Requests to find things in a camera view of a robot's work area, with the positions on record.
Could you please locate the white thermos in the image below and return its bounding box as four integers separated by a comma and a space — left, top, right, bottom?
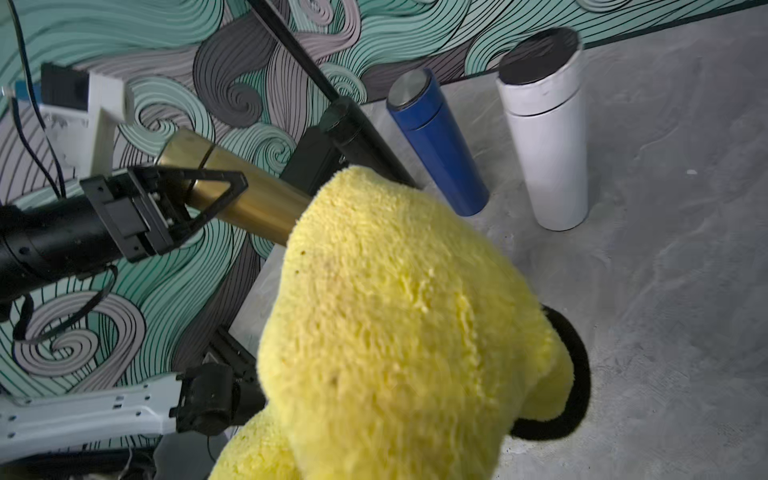
496, 27, 588, 231

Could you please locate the black thermos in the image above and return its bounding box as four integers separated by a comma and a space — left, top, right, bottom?
318, 96, 418, 188

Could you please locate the yellow cleaning cloth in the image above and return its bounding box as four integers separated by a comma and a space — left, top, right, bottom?
211, 167, 591, 479

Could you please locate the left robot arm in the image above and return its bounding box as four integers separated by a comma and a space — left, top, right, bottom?
1, 166, 266, 462

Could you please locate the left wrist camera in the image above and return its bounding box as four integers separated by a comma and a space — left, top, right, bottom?
32, 63, 134, 179

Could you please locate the gold thermos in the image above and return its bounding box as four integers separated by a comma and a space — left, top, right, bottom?
156, 130, 311, 246

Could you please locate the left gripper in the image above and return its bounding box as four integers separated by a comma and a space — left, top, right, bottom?
79, 166, 248, 263

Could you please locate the blue thermos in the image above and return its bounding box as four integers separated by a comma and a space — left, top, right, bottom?
386, 68, 489, 217

